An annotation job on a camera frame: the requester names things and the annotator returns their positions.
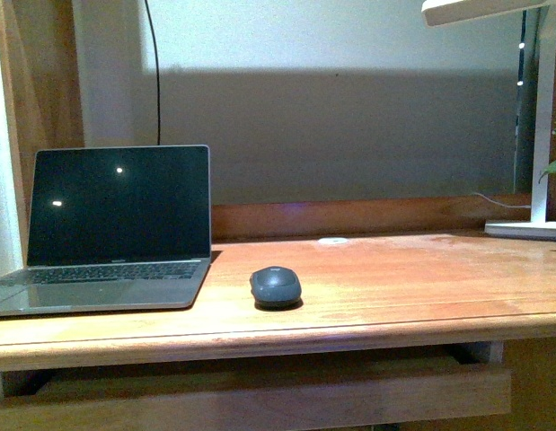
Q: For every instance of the dark grey Logitech mouse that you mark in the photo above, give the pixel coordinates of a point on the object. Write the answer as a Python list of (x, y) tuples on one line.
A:
[(275, 287)]

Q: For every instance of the white round desk grommet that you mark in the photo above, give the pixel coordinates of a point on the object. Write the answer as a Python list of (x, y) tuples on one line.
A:
[(333, 241)]

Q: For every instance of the grey open laptop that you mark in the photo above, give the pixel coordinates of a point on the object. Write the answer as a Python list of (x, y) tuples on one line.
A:
[(114, 229)]

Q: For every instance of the wooden pull-out drawer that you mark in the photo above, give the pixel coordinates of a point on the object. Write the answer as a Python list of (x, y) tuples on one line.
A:
[(292, 393)]

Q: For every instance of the white desk lamp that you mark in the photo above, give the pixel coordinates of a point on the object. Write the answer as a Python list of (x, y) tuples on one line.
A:
[(440, 13)]

